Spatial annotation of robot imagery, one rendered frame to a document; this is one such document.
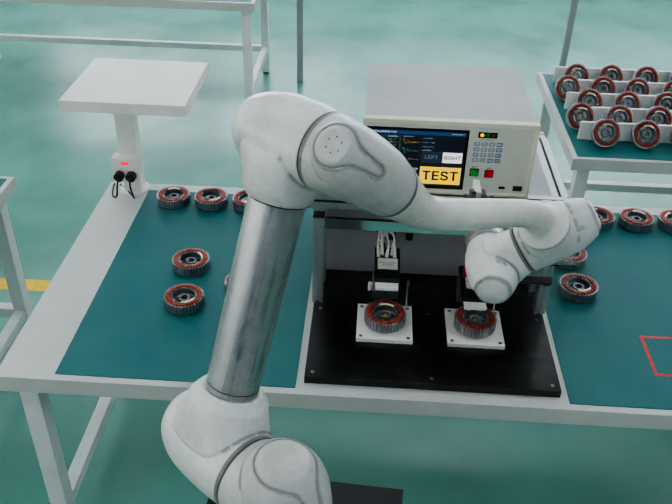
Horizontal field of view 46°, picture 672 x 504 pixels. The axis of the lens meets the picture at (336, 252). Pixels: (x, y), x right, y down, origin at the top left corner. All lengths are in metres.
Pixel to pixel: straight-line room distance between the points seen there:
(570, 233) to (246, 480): 0.77
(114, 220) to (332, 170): 1.62
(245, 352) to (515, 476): 1.63
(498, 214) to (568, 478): 1.60
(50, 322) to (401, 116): 1.10
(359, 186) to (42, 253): 2.95
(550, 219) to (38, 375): 1.31
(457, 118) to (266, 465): 1.03
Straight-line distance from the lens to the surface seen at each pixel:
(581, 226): 1.63
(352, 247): 2.32
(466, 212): 1.43
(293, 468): 1.37
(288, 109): 1.27
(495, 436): 2.99
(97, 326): 2.26
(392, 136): 2.00
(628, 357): 2.25
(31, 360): 2.20
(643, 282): 2.55
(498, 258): 1.64
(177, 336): 2.18
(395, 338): 2.11
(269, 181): 1.28
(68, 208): 4.32
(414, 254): 2.33
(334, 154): 1.15
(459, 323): 2.13
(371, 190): 1.19
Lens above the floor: 2.14
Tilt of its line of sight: 34 degrees down
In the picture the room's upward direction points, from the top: 2 degrees clockwise
